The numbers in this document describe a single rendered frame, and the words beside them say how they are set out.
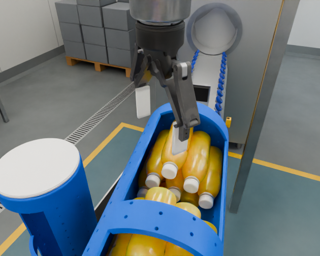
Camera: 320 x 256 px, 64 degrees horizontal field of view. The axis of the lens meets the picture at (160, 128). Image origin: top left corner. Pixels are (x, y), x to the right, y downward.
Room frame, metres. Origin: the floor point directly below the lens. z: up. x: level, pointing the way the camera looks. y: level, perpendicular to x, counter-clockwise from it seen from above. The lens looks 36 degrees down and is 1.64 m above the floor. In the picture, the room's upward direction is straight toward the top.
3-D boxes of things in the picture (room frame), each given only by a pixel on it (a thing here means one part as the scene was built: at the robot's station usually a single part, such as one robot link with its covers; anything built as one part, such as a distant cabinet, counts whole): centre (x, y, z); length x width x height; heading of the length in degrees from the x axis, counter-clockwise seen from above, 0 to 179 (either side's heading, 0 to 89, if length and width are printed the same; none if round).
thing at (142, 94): (0.46, 0.04, 1.37); 0.03 x 0.01 x 0.07; 121
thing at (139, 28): (0.40, 0.00, 1.50); 0.08 x 0.07 x 0.09; 31
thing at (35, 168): (0.62, 0.42, 1.03); 0.28 x 0.28 x 0.01
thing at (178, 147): (0.35, -0.04, 1.37); 0.03 x 0.01 x 0.07; 121
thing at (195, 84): (1.11, -0.19, 1.00); 0.10 x 0.04 x 0.15; 76
